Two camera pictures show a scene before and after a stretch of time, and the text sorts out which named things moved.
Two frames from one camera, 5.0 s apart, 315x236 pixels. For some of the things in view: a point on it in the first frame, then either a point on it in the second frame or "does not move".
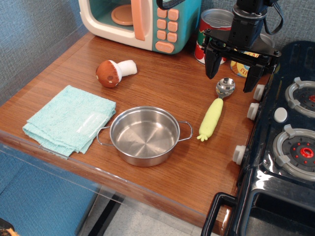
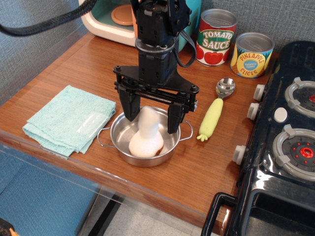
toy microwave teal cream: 142,24 does not move
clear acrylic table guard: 44,193 does not move
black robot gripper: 243,40 → 157,78
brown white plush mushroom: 109,73 → 147,141
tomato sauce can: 211,18 does not move
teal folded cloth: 68,122 does not move
